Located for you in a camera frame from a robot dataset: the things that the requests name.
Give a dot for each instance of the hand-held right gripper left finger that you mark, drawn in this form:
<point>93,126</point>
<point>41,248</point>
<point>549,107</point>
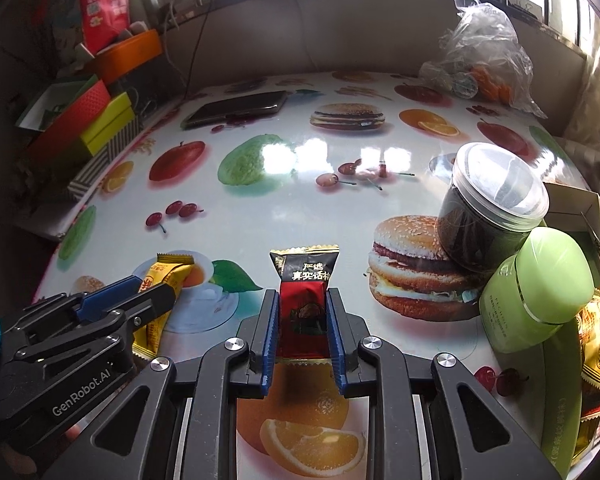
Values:
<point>269,340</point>

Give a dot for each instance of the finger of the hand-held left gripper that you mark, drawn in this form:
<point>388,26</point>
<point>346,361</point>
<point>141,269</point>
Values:
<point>147,305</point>
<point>107,295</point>

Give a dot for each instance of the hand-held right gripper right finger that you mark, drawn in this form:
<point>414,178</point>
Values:
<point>336,340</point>

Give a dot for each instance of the small yellow snack packet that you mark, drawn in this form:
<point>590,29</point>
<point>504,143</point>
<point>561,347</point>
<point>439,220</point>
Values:
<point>167,277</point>

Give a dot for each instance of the red black snack packet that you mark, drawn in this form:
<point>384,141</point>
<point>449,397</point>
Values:
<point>302,310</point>

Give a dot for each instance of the long green box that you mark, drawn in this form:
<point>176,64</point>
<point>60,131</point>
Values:
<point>560,410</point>

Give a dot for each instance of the yellow orange snack packet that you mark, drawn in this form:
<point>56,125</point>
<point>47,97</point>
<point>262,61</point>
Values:
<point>597,340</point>

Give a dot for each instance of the grey striped box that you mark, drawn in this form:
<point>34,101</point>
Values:
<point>105,165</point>

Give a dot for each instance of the yellow green box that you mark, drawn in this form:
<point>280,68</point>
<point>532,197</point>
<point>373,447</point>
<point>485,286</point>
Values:
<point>107,127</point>

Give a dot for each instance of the red woven box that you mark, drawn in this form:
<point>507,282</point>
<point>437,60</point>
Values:
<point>75,120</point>

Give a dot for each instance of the clear jar of dark tea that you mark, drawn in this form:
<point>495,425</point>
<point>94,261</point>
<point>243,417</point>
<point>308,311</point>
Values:
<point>485,220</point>

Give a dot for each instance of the green glass jar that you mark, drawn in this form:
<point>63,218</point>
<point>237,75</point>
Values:
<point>535,290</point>

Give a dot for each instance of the black smartphone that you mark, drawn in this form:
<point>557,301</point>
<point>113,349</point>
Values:
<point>235,109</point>

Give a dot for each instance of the orange box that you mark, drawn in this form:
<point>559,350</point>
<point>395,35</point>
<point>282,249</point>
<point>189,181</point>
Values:
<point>130,55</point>

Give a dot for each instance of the red carton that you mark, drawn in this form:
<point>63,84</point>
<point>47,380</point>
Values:
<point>102,5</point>

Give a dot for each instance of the clear plastic bag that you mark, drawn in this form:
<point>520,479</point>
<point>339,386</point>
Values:
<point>480,45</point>

